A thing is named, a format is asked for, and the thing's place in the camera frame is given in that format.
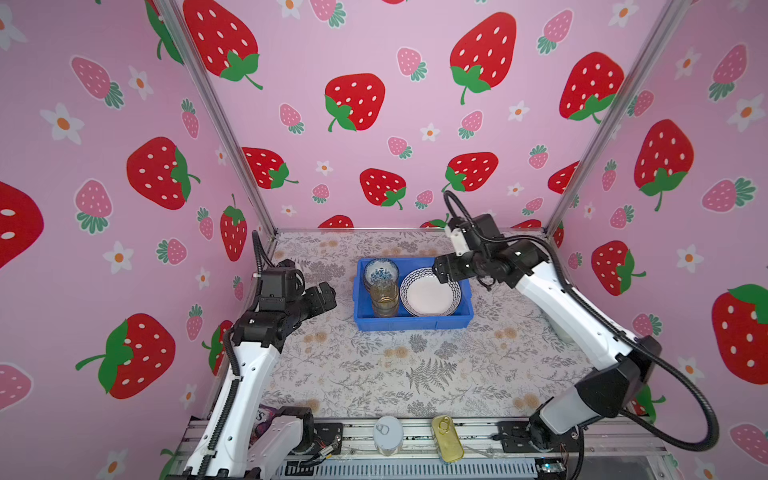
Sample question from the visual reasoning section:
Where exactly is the white zigzag rim plate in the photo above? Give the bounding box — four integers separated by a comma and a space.
400, 267, 463, 317

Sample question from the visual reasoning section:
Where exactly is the blue floral bowl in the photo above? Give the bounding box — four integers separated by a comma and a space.
363, 258, 399, 290

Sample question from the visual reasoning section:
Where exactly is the amber glass cup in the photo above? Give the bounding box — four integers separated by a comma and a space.
369, 279, 400, 318

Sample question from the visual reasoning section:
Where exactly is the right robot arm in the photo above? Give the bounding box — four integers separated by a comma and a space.
432, 191, 720, 452

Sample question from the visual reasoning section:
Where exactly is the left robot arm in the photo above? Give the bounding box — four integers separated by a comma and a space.
178, 234, 337, 479

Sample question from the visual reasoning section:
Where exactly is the blue plastic bin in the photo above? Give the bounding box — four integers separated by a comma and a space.
353, 257, 474, 331

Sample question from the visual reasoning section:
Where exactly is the pink snack packet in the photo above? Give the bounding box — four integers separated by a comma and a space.
249, 404, 278, 446

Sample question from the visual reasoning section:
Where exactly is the grey oblong case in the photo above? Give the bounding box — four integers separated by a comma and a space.
551, 321, 574, 345

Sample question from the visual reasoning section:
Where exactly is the white round can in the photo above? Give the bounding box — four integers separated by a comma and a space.
373, 416, 405, 456

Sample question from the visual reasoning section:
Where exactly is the yellow oval tin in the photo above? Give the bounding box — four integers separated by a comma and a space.
431, 415, 465, 464

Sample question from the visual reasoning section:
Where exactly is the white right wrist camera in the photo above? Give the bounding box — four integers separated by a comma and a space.
448, 228, 471, 256

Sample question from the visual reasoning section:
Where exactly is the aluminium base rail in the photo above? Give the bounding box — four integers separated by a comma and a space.
179, 416, 667, 480

